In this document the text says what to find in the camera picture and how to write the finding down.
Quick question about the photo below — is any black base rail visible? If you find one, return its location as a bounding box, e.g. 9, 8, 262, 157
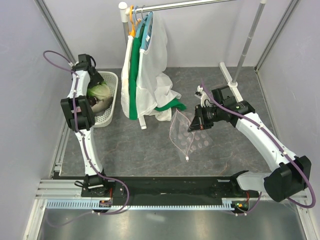
81, 175, 273, 201

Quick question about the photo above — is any orange clothes hanger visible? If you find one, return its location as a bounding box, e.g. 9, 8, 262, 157
129, 5, 137, 37

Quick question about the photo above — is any white mesh garment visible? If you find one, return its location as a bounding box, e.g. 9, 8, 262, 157
135, 12, 181, 121

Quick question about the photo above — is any clear pink-dotted zip bag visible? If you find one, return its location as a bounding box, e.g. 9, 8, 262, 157
169, 110, 213, 162

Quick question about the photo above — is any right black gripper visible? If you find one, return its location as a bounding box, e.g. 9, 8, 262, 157
188, 103, 224, 132

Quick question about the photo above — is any white metal clothes rack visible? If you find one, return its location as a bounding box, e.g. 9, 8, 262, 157
118, 0, 267, 130

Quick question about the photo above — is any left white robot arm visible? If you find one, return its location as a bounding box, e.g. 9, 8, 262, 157
60, 53, 110, 198

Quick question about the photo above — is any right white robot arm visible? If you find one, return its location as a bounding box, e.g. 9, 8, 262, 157
188, 85, 315, 202

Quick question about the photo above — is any white slotted cable duct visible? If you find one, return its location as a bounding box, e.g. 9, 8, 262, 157
46, 199, 248, 211

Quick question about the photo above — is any green garment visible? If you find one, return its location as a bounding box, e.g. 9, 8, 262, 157
128, 50, 187, 121

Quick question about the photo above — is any white garment with trim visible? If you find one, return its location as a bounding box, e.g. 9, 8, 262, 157
120, 35, 134, 118

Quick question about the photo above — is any purple toy eggplant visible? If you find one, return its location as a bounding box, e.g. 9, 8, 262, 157
87, 96, 99, 106

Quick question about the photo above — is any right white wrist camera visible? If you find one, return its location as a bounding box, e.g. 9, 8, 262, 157
195, 85, 213, 107

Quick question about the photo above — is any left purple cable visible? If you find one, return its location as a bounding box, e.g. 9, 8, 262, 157
42, 50, 131, 227

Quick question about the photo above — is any green plastic lettuce head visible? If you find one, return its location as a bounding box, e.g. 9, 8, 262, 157
87, 83, 111, 100

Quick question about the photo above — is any white perforated plastic basket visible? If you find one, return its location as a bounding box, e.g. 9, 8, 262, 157
94, 70, 119, 128

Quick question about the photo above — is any light blue clothes hanger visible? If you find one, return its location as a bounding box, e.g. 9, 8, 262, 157
132, 12, 154, 53

